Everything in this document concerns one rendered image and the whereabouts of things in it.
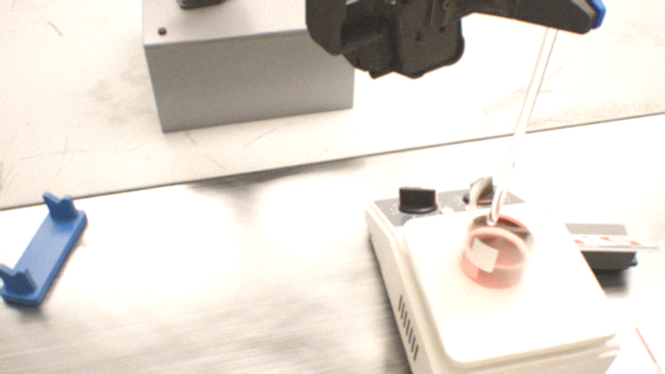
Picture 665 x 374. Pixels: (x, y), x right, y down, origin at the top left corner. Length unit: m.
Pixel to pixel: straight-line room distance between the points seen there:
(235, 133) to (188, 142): 0.05
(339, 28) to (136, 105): 0.45
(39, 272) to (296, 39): 0.31
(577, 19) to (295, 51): 0.38
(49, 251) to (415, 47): 0.36
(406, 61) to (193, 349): 0.27
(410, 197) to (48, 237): 0.31
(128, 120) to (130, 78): 0.08
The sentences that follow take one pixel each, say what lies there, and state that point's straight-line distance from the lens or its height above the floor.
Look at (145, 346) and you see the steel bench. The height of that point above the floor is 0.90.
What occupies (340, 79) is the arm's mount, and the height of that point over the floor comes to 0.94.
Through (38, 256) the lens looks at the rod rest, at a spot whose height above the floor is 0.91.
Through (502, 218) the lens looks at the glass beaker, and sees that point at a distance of 0.38.
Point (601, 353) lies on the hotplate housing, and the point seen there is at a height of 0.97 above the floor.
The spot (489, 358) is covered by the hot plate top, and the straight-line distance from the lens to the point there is 0.41.
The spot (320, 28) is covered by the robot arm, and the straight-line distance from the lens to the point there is 0.31.
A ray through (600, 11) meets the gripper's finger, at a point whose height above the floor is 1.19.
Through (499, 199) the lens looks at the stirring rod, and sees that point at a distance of 0.40.
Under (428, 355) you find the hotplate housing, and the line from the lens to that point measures 0.43.
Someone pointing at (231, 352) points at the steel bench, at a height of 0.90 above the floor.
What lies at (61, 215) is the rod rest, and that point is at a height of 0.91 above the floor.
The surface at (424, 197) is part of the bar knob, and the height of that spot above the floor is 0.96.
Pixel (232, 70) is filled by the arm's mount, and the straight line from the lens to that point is 0.64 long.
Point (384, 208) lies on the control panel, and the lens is 0.54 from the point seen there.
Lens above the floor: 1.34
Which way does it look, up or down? 46 degrees down
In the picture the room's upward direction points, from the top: 1 degrees clockwise
